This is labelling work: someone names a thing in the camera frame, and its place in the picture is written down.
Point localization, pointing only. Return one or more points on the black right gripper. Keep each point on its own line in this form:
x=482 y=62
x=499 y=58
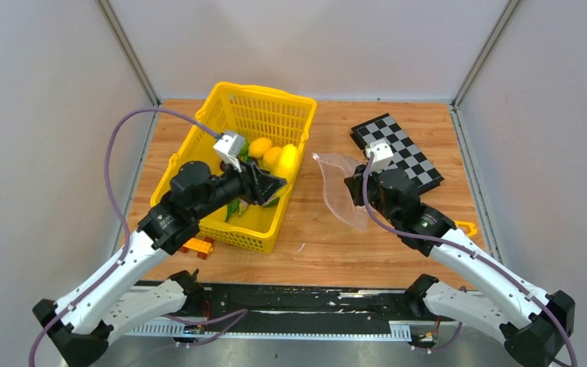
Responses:
x=356 y=184

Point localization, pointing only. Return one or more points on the clear zip top bag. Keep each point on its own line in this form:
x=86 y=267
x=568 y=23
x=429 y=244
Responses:
x=335 y=168

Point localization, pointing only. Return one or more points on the yellow lemon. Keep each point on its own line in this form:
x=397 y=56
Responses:
x=259 y=147

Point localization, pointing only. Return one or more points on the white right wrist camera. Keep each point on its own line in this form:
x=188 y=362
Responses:
x=379 y=155

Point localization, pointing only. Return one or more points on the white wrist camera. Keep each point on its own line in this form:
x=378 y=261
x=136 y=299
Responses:
x=379 y=155
x=228 y=147

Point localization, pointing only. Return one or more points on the yellow mango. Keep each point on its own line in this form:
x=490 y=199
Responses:
x=271 y=158

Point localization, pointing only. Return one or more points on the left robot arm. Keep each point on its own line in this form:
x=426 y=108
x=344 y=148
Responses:
x=85 y=322

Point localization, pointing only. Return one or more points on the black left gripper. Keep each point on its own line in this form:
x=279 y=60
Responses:
x=258 y=186

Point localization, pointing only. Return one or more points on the watermelon slice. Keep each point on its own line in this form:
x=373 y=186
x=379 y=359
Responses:
x=273 y=202

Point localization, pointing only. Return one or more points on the yellow toy car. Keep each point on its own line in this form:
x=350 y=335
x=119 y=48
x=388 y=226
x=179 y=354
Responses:
x=201 y=248

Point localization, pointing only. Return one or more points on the yellow plastic basket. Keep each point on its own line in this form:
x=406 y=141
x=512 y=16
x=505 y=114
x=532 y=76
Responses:
x=257 y=112

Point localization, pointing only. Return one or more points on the black white chessboard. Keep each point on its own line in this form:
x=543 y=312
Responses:
x=406 y=154

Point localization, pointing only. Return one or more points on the green round vegetable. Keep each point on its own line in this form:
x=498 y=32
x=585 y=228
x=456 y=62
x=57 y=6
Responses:
x=244 y=151

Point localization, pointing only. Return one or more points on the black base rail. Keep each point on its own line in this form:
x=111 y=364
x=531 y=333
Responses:
x=302 y=313

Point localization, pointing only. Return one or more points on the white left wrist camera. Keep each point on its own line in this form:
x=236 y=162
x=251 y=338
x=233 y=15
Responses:
x=228 y=147

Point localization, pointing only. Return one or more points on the orange plastic handle piece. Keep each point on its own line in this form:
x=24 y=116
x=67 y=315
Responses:
x=469 y=228

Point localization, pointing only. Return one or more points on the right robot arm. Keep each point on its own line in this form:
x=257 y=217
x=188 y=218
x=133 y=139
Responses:
x=532 y=324

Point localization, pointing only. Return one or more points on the green bean pod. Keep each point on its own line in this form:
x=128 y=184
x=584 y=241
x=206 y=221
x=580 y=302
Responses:
x=233 y=209

